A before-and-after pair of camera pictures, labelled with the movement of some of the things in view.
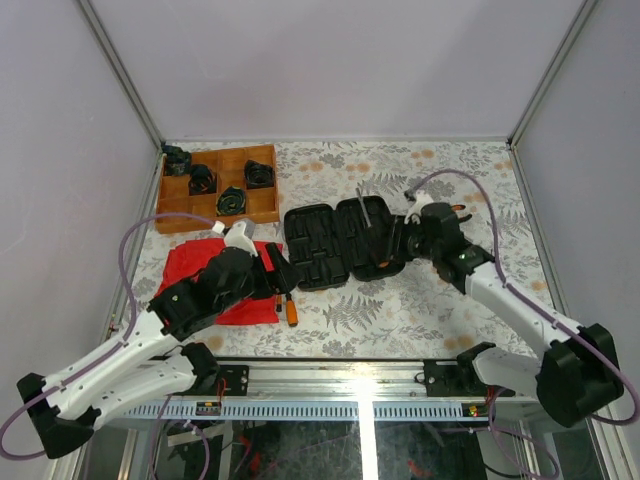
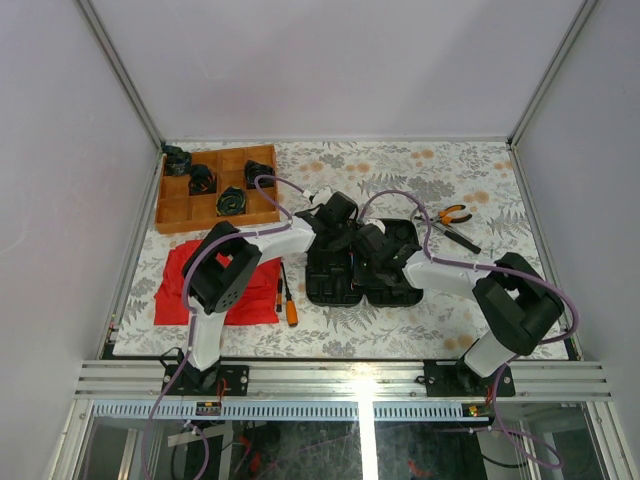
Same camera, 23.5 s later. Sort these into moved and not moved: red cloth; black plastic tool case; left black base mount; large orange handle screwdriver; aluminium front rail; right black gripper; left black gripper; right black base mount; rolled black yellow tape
Moved: black plastic tool case; left black gripper; right black gripper
Not moved: aluminium front rail; rolled black yellow tape; large orange handle screwdriver; left black base mount; red cloth; right black base mount
